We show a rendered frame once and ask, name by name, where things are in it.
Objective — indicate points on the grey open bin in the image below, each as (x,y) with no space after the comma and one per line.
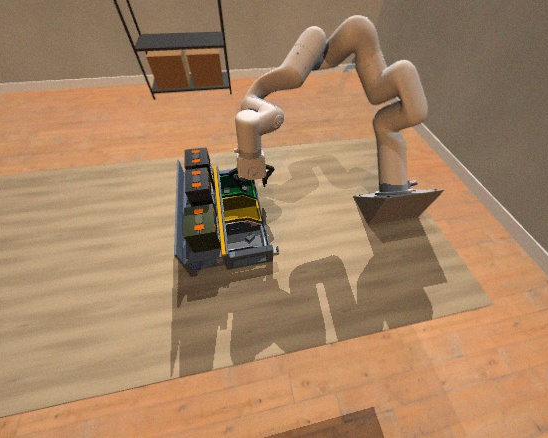
(237,231)

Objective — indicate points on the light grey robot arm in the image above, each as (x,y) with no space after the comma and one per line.
(356,35)

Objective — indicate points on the grey metal rack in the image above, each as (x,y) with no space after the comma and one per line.
(206,259)

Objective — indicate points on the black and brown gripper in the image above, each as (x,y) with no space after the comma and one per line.
(251,170)

